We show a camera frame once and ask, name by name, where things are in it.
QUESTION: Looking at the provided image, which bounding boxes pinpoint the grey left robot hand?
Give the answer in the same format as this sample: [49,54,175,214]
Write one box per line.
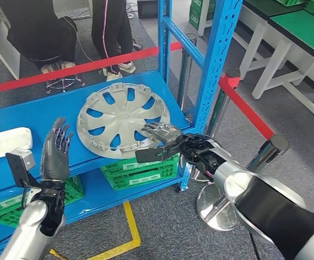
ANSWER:
[39,116,74,183]

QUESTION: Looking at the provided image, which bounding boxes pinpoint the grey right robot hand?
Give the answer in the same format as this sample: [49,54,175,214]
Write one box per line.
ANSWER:
[140,122,186,147]

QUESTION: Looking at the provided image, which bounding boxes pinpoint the silver plastic wheel hubcap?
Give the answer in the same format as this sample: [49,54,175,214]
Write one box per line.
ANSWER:
[76,82,171,160]

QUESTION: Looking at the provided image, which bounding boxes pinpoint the blue metal shelf rack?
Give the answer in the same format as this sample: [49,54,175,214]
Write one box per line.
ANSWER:
[0,0,244,256]

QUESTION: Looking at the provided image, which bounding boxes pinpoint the white curved plastic part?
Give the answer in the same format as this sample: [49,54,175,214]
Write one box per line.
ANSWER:
[0,127,33,161]

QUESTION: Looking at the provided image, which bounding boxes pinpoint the white workbench green top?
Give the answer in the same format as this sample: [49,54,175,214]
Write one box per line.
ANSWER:
[198,0,314,130]

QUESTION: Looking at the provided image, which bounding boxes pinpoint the green plastic crate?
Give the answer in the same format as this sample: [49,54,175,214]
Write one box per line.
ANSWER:
[0,176,85,228]
[111,168,179,192]
[100,154,180,180]

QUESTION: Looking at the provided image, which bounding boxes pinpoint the chrome base stool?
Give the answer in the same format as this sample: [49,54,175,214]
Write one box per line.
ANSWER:
[31,55,86,95]

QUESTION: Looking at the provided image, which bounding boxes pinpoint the long red barrier belt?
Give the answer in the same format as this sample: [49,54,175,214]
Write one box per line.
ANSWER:
[0,42,183,96]

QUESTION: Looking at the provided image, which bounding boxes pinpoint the yellow floor tape outline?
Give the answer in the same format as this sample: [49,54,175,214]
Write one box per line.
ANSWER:
[50,201,141,260]

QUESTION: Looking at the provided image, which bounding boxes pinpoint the short red barrier belt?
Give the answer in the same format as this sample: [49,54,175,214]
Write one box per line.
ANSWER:
[218,73,275,141]

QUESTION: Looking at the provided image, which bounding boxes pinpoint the black box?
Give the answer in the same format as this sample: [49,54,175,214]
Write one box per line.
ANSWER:
[137,0,159,20]

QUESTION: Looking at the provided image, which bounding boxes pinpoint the person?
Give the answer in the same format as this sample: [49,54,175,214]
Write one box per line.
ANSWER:
[0,0,79,74]
[91,0,137,82]

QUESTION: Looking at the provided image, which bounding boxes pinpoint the stacked green crates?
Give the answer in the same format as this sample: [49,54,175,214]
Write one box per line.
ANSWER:
[189,0,217,31]

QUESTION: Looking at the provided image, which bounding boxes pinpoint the white desk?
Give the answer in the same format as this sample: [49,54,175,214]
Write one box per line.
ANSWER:
[0,7,21,80]

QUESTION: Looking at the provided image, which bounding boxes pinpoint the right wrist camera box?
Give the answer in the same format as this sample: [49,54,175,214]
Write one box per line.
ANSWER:
[134,143,180,165]

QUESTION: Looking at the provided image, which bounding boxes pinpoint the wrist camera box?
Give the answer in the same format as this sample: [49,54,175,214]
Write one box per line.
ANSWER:
[5,147,36,188]
[134,143,180,165]

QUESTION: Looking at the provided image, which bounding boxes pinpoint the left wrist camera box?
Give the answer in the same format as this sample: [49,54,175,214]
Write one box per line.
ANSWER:
[5,147,36,188]

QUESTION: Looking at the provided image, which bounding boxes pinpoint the chrome stanchion post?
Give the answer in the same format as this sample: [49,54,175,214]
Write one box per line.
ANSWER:
[195,134,291,231]
[177,32,198,112]

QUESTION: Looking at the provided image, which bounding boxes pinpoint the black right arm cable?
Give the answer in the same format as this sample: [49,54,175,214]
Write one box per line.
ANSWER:
[248,232,262,260]

